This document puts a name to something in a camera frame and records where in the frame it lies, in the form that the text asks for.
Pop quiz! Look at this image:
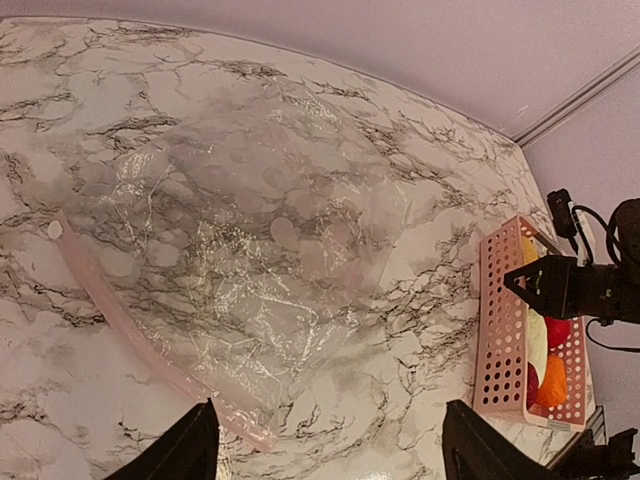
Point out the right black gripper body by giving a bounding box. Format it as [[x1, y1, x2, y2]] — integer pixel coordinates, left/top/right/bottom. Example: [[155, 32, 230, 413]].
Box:
[[537, 256, 639, 320]]

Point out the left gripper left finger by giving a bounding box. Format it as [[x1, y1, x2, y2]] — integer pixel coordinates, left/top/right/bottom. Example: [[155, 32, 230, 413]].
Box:
[[107, 399, 220, 480]]

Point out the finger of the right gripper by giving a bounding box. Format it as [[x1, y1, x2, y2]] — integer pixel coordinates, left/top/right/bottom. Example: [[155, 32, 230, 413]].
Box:
[[503, 258, 547, 313]]

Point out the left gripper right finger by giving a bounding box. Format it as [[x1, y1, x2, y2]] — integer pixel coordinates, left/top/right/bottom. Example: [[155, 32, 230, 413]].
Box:
[[442, 400, 553, 480]]

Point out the white radish with leaves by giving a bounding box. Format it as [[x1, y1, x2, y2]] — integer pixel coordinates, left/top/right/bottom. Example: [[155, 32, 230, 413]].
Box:
[[525, 308, 548, 380]]

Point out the red apple toy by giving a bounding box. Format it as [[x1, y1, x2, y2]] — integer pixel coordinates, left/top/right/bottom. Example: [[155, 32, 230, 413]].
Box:
[[544, 316, 572, 349]]

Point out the pink perforated plastic basket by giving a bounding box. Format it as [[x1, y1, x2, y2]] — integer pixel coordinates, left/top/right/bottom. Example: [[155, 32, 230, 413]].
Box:
[[473, 215, 590, 432]]

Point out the dark red fuzzy fruit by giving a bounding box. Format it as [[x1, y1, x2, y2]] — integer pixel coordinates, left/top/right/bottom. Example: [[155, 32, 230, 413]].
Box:
[[526, 363, 539, 409]]

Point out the clear zip top bag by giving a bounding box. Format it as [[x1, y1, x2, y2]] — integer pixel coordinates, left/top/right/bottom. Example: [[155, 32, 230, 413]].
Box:
[[49, 77, 410, 450]]

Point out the yellow lemon toy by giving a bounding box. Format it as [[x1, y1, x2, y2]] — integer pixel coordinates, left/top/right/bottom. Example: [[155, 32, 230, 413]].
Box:
[[521, 236, 539, 265]]

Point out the orange tangerine toy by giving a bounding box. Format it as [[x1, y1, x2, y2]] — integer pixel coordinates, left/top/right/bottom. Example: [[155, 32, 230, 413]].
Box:
[[535, 354, 568, 408]]

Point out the right aluminium frame post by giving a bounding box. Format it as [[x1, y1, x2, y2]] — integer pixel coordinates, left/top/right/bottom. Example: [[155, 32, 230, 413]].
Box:
[[512, 46, 639, 149]]

